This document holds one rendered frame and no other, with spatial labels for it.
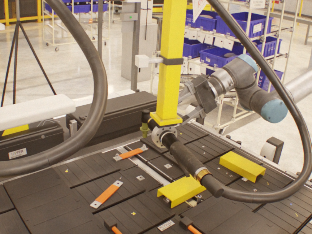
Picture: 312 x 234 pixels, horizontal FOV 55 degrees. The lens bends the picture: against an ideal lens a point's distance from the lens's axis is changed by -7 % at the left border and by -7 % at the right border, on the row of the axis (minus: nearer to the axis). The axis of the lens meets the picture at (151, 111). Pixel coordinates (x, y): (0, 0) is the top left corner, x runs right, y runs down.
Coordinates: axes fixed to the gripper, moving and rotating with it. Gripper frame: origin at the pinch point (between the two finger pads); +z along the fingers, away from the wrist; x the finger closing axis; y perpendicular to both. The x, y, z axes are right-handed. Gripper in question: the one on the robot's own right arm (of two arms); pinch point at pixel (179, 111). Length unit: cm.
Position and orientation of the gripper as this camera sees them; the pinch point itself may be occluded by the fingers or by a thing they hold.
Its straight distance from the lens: 113.9
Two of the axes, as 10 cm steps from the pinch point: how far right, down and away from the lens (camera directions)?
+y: 4.0, 4.0, -8.2
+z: -8.2, 5.6, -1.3
